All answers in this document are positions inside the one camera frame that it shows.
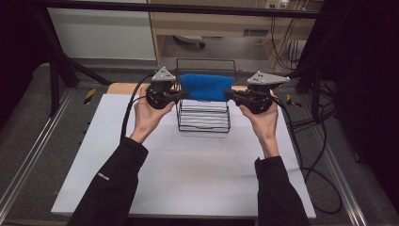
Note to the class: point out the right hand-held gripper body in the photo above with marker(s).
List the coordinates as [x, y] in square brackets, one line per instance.
[258, 100]

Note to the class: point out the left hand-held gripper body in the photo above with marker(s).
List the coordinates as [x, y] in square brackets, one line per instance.
[158, 95]

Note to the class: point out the blue towel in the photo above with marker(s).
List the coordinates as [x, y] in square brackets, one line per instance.
[207, 86]

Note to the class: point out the person's left hand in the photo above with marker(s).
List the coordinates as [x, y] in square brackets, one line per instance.
[147, 119]

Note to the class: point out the person's right hand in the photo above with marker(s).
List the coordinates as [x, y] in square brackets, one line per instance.
[266, 125]

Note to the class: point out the yellow black floor tape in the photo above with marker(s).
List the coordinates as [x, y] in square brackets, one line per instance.
[89, 96]
[293, 102]

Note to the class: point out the office chair base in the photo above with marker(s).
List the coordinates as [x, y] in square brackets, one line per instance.
[189, 39]

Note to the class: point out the black metal stand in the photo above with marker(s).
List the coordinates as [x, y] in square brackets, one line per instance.
[55, 81]
[315, 91]

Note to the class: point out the light wooden desk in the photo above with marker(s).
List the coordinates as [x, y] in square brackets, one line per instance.
[219, 26]

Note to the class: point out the white table cover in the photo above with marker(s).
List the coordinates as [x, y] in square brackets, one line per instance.
[194, 175]

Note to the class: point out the white cabinet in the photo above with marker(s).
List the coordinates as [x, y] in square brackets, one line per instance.
[103, 34]

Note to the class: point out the white power strip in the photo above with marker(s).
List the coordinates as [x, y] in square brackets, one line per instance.
[277, 3]

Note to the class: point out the black curtain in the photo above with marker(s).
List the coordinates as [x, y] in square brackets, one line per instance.
[19, 47]
[367, 78]

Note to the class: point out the black frame crossbar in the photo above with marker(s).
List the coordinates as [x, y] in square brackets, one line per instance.
[188, 8]

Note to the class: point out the aluminium floor rail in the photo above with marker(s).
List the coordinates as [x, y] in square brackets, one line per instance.
[34, 153]
[340, 179]

